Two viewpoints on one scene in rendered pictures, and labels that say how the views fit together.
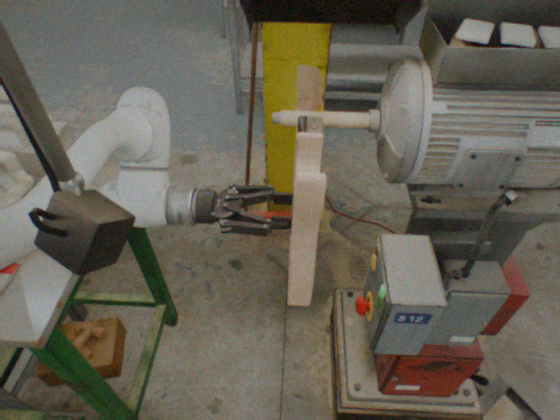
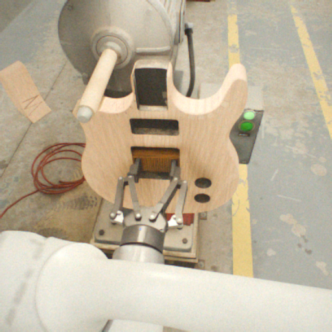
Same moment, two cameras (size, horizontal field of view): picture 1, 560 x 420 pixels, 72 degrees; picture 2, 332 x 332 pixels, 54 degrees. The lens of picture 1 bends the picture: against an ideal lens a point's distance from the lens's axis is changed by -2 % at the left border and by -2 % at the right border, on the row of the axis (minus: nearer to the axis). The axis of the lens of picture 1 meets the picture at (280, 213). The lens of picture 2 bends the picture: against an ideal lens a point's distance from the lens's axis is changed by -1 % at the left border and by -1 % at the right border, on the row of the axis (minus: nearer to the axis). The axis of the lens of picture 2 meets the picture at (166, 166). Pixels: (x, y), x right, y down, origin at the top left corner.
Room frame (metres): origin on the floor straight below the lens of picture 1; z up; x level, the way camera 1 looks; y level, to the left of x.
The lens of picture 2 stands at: (0.54, 0.42, 1.61)
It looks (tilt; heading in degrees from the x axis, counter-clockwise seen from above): 49 degrees down; 273
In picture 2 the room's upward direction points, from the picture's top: straight up
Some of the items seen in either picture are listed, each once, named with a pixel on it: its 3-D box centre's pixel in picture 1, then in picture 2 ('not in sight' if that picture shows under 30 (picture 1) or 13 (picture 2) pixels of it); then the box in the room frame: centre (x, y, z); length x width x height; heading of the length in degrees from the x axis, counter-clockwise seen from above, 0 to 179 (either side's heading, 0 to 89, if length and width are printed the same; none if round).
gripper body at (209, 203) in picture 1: (218, 207); (144, 230); (0.59, 0.13, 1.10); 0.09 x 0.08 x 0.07; 87
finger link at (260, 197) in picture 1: (250, 199); (134, 199); (0.62, 0.07, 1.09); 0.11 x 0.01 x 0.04; 108
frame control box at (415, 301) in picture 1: (426, 293); (214, 116); (0.44, -0.31, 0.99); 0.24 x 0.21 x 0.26; 87
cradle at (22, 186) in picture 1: (17, 191); not in sight; (0.70, 0.66, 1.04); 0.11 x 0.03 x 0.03; 174
